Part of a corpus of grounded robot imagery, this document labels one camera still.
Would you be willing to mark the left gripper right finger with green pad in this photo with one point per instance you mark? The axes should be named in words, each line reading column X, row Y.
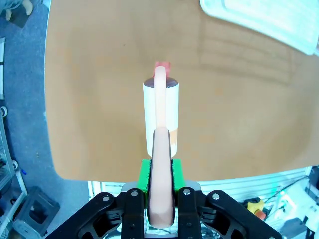
column 178, row 174

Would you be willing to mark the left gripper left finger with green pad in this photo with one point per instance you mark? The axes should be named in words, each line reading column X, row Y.
column 143, row 174

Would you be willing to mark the yellow star knob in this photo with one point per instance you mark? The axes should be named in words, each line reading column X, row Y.
column 254, row 205

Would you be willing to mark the orange round button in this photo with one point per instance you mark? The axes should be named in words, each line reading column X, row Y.
column 261, row 214

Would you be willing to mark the small red block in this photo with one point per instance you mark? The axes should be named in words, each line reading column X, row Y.
column 166, row 65

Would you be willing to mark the grey plastic step stool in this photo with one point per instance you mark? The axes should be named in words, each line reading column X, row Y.
column 37, row 211

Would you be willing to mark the black box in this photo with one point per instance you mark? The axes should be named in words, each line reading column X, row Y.
column 296, row 225

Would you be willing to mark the grey metal shelf cart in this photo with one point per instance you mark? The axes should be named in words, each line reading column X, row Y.
column 5, row 139

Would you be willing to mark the white ribbed drain tray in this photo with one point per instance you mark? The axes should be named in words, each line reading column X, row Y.
column 211, row 10

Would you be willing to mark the white dish rack basket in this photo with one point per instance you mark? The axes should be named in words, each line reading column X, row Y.
column 274, row 15

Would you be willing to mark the beige curved wooden object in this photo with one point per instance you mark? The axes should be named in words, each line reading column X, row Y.
column 28, row 6

